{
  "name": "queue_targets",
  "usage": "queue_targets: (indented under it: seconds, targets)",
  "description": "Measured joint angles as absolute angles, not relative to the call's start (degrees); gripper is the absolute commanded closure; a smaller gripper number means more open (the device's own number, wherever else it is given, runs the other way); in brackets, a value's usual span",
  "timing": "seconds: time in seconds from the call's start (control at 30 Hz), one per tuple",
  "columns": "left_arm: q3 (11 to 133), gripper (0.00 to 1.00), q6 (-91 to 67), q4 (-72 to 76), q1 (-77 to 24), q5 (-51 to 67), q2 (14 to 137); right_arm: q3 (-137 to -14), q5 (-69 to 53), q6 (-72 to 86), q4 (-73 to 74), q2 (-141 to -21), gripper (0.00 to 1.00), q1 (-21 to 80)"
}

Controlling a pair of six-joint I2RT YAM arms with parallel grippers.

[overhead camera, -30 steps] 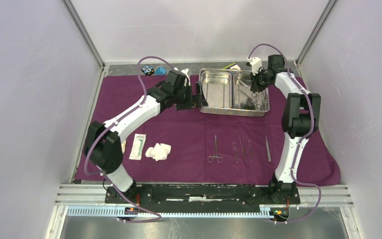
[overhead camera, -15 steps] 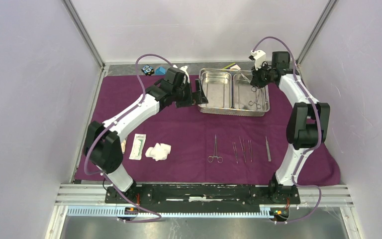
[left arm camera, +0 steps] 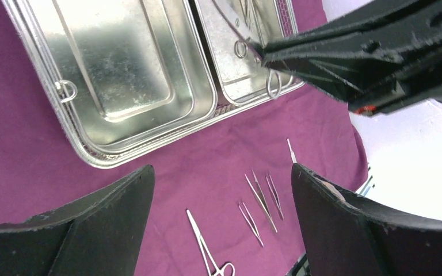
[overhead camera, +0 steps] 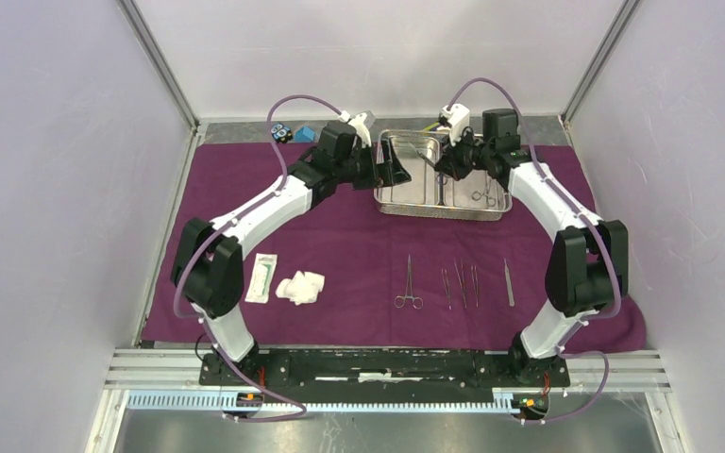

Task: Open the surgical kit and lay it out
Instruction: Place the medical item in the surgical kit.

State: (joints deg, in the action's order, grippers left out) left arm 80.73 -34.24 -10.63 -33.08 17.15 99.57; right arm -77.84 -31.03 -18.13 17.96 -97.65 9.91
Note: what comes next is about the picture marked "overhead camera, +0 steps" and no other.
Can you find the steel needle holder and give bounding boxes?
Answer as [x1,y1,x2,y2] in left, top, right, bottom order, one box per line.
[453,259,467,309]

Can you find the blue toy block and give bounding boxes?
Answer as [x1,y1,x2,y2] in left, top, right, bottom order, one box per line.
[294,126,317,143]

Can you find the aluminium corner frame rail left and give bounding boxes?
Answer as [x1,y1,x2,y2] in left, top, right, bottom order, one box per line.
[116,0,199,129]

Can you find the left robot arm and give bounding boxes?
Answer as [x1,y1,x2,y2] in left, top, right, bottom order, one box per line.
[171,121,412,385]

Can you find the white gauze wad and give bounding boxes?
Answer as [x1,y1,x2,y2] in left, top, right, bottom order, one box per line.
[275,271,326,306]

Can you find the thin curved steel tweezers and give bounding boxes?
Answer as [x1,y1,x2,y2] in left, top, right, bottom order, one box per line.
[470,265,480,307]

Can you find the black blue toy car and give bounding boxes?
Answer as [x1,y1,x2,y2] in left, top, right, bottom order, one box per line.
[270,123,294,143]

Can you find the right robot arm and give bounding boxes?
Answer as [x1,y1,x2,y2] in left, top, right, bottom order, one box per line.
[433,104,629,385]

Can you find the steel forceps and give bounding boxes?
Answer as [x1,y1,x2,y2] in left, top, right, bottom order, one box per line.
[503,258,515,308]

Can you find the steel surgical scissors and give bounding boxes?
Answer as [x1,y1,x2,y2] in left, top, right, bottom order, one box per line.
[416,148,447,187]

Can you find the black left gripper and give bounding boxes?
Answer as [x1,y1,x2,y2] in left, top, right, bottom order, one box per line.
[334,137,411,192]

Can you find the aluminium front frame rail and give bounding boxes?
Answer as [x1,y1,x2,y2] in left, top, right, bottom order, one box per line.
[104,349,672,416]

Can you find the steel hemostat clamp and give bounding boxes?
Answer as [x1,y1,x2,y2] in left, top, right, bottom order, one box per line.
[394,255,424,310]

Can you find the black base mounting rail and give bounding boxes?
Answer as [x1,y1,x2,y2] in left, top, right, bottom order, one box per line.
[198,347,571,405]

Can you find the steel right inner pan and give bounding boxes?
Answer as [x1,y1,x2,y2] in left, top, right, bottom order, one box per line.
[437,170,512,212]

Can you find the aluminium corner frame rail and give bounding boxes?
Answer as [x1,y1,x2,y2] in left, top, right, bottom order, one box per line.
[560,0,642,128]
[116,0,199,129]

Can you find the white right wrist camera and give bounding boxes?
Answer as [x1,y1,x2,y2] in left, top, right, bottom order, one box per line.
[437,103,470,145]

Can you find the purple cloth wrap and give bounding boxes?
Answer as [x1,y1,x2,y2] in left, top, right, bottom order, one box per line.
[141,143,647,353]

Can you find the steel pan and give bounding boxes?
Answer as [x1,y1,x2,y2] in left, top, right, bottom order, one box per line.
[375,129,441,206]
[437,170,512,212]

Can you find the suture packet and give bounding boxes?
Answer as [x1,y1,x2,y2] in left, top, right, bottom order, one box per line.
[244,253,278,304]

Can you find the steel left inner pan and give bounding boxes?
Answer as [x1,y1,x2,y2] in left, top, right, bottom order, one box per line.
[375,129,441,206]

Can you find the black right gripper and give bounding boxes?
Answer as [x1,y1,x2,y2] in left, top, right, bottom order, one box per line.
[435,126,494,181]

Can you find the metal mesh instrument tray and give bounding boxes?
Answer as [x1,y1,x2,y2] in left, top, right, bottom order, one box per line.
[375,133,512,222]

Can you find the aluminium corner frame rail right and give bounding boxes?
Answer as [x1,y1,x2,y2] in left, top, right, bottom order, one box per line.
[560,0,642,128]

